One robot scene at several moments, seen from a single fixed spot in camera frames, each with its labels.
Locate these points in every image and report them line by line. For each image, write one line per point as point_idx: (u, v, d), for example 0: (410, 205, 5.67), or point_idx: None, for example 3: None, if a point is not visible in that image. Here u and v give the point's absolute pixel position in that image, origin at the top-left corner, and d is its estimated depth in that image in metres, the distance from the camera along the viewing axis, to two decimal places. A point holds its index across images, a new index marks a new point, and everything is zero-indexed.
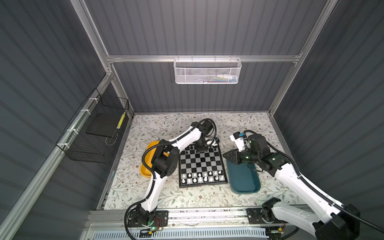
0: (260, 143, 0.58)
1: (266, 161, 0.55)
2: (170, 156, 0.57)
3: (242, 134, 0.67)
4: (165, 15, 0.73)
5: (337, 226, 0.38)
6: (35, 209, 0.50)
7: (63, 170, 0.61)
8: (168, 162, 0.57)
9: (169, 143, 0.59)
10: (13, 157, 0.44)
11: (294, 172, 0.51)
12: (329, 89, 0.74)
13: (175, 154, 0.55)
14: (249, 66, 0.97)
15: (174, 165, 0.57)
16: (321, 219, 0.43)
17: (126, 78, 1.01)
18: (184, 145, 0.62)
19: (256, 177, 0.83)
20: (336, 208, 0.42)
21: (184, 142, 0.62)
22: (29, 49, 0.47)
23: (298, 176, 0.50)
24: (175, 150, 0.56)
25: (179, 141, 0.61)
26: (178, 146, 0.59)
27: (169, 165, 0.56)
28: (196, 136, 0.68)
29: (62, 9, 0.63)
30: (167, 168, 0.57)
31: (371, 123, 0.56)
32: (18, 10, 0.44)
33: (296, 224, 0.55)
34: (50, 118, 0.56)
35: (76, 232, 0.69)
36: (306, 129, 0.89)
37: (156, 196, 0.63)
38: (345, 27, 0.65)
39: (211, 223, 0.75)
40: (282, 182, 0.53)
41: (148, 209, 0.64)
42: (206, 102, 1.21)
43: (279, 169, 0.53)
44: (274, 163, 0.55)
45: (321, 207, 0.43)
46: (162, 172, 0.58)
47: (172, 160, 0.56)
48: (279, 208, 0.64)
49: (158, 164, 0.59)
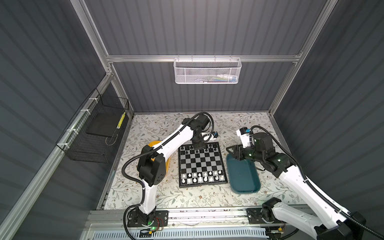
0: (266, 142, 0.55)
1: (271, 162, 0.54)
2: (155, 166, 0.50)
3: (249, 130, 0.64)
4: (165, 15, 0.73)
5: (342, 234, 0.38)
6: (34, 209, 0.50)
7: (63, 170, 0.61)
8: (153, 171, 0.50)
9: (154, 150, 0.52)
10: (13, 156, 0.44)
11: (300, 175, 0.49)
12: (329, 89, 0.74)
13: (160, 164, 0.48)
14: (249, 67, 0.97)
15: (162, 173, 0.52)
16: (325, 224, 0.42)
17: (126, 78, 1.01)
18: (173, 148, 0.55)
19: (255, 178, 0.84)
20: (342, 215, 0.41)
21: (171, 146, 0.54)
22: (29, 49, 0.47)
23: (304, 180, 0.48)
24: (160, 159, 0.49)
25: (165, 146, 0.54)
26: (165, 152, 0.52)
27: (155, 175, 0.50)
28: (188, 136, 0.61)
29: (62, 9, 0.63)
30: (154, 177, 0.51)
31: (371, 123, 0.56)
32: (18, 10, 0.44)
33: (297, 226, 0.54)
34: (50, 118, 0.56)
35: (76, 232, 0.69)
36: (305, 128, 0.89)
37: (151, 198, 0.60)
38: (344, 27, 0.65)
39: (211, 223, 0.75)
40: (285, 184, 0.52)
41: (146, 212, 0.62)
42: (206, 102, 1.21)
43: (285, 171, 0.51)
44: (279, 164, 0.53)
45: (327, 213, 0.42)
46: (149, 180, 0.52)
47: (158, 170, 0.49)
48: (281, 210, 0.63)
49: (143, 172, 0.53)
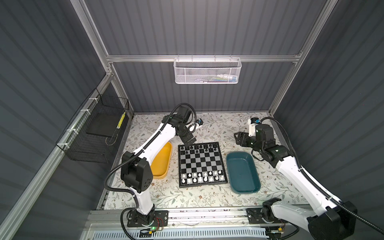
0: (267, 133, 0.57)
1: (269, 152, 0.57)
2: (139, 171, 0.46)
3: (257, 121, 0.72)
4: (165, 15, 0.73)
5: (330, 219, 0.38)
6: (34, 209, 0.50)
7: (62, 170, 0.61)
8: (139, 177, 0.47)
9: (135, 155, 0.48)
10: (13, 156, 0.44)
11: (295, 165, 0.51)
12: (329, 89, 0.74)
13: (144, 169, 0.45)
14: (249, 67, 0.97)
15: (149, 177, 0.49)
16: (316, 212, 0.43)
17: (126, 78, 1.01)
18: (156, 150, 0.52)
19: (256, 178, 0.83)
20: (332, 202, 0.42)
21: (154, 146, 0.52)
22: (28, 49, 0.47)
23: (299, 169, 0.50)
24: (143, 164, 0.46)
25: (146, 149, 0.50)
26: (147, 155, 0.49)
27: (141, 180, 0.47)
28: (170, 134, 0.57)
29: (62, 8, 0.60)
30: (141, 183, 0.47)
31: (371, 123, 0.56)
32: (18, 10, 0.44)
33: (293, 221, 0.55)
34: (50, 118, 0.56)
35: (76, 232, 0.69)
36: (305, 128, 0.89)
37: (146, 197, 0.58)
38: (344, 27, 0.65)
39: (211, 223, 0.75)
40: (281, 173, 0.54)
41: (144, 212, 0.62)
42: (206, 102, 1.21)
43: (281, 160, 0.53)
44: (276, 154, 0.55)
45: (317, 200, 0.43)
46: (136, 187, 0.49)
47: (143, 175, 0.46)
48: (278, 207, 0.64)
49: (128, 180, 0.49)
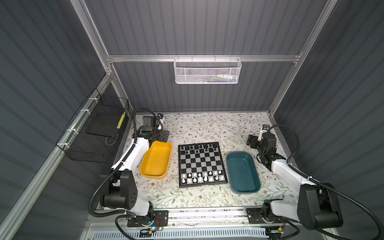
0: (269, 142, 0.68)
1: (266, 157, 0.69)
2: (122, 186, 0.43)
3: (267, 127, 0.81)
4: (165, 16, 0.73)
5: (306, 191, 0.44)
6: (34, 209, 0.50)
7: (63, 171, 0.64)
8: (123, 191, 0.43)
9: (115, 170, 0.46)
10: (13, 156, 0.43)
11: (284, 163, 0.61)
12: (329, 89, 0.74)
13: (128, 180, 0.43)
14: (249, 66, 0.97)
15: (134, 191, 0.46)
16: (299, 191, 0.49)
17: (126, 78, 1.01)
18: (135, 162, 0.50)
19: (256, 178, 0.83)
20: (311, 181, 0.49)
21: (132, 157, 0.51)
22: (29, 49, 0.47)
23: (286, 164, 0.60)
24: (126, 175, 0.44)
25: (125, 161, 0.49)
26: (128, 166, 0.47)
27: (128, 194, 0.43)
28: (144, 145, 0.58)
29: (62, 9, 0.63)
30: (127, 198, 0.43)
31: (371, 123, 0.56)
32: (18, 10, 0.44)
33: (291, 216, 0.54)
34: (51, 119, 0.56)
35: (76, 232, 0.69)
36: (305, 128, 0.89)
37: (139, 202, 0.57)
38: (344, 27, 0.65)
39: (211, 223, 0.75)
40: (277, 174, 0.62)
41: (143, 214, 0.61)
42: (206, 102, 1.21)
43: (274, 161, 0.63)
44: (271, 159, 0.65)
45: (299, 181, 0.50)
46: (122, 206, 0.44)
47: (128, 188, 0.43)
48: (276, 203, 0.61)
49: (111, 203, 0.44)
